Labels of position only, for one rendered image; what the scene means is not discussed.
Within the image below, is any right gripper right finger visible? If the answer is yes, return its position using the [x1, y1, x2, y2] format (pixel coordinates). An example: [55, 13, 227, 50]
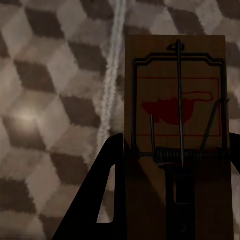
[229, 133, 240, 173]

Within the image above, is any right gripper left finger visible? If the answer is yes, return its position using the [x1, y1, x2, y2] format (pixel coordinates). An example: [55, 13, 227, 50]
[52, 133, 128, 240]

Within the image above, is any mousetrap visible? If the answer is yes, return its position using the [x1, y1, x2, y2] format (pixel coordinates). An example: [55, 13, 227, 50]
[123, 34, 234, 240]

